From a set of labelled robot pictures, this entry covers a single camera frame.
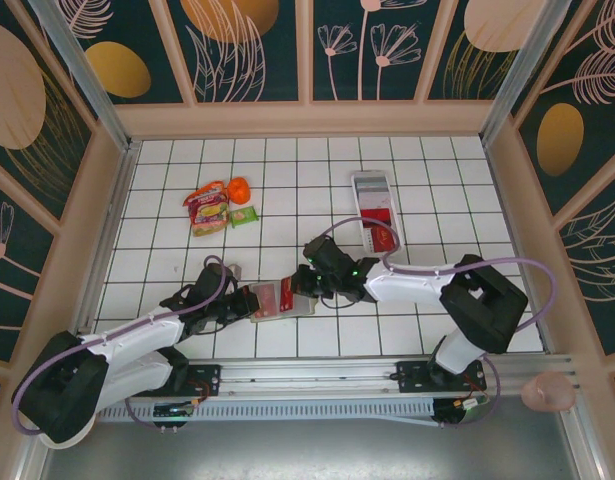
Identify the red credit card gold print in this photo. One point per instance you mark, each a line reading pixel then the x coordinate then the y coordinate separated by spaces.
pixel 376 216

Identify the dark red credit card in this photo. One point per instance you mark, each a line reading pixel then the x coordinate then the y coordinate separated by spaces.
pixel 381 239

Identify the white bowl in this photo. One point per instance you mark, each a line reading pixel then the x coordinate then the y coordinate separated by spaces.
pixel 87 431

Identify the small green packet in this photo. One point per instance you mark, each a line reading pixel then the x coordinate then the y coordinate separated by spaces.
pixel 244 217

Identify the light grey credit card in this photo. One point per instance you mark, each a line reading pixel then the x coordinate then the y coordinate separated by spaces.
pixel 370 178

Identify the red snack packet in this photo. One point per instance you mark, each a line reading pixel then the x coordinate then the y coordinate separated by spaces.
pixel 207 195

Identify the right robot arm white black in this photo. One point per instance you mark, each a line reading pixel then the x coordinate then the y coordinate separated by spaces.
pixel 412 287

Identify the aluminium side rail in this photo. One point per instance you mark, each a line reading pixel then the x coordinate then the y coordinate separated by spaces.
pixel 103 250

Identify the yellow snack packet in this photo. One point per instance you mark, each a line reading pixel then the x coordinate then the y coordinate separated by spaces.
pixel 212 220

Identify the green card holder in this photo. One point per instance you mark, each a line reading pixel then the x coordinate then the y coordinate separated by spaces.
pixel 304 306

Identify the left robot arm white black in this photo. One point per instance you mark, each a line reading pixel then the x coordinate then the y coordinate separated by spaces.
pixel 137 335

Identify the white plastic card tray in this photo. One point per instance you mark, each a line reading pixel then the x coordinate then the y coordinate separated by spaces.
pixel 398 235

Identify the black circuit board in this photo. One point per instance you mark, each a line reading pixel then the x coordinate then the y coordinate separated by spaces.
pixel 172 411
pixel 462 406

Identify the blue-grey credit card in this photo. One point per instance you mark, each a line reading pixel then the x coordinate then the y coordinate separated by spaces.
pixel 372 187

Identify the aluminium frame post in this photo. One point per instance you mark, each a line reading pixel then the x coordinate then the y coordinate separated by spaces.
pixel 91 85
pixel 523 75

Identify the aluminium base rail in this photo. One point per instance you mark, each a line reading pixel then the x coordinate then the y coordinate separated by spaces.
pixel 307 377

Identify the orange toy fruit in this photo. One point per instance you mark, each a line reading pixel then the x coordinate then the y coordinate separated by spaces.
pixel 238 191

